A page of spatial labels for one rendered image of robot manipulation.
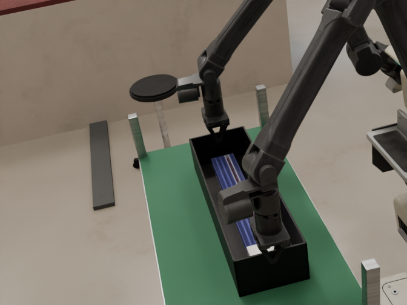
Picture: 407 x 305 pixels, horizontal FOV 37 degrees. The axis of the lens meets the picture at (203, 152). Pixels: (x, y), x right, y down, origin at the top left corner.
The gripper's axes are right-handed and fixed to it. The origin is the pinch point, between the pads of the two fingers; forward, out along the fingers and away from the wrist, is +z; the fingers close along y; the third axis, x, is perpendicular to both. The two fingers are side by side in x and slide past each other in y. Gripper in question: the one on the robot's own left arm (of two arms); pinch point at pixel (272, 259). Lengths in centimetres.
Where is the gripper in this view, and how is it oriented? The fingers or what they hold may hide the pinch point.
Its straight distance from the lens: 142.3
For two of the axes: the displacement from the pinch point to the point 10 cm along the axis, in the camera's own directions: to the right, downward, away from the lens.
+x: 9.7, -2.2, 0.9
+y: 1.9, 4.9, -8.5
